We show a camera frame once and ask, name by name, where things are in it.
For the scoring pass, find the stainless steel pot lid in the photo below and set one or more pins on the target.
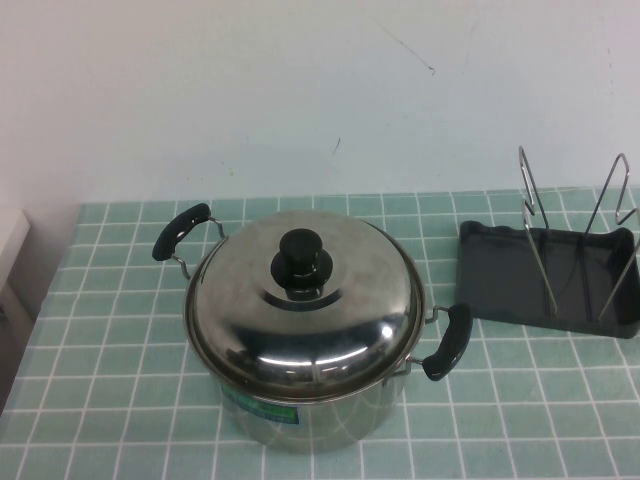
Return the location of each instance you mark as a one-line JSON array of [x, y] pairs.
[[250, 300]]

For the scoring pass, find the stainless steel cooking pot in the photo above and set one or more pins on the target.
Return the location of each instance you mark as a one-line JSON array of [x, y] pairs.
[[310, 420]]

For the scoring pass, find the white box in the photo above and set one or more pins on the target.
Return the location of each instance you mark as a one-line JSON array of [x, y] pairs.
[[15, 260]]

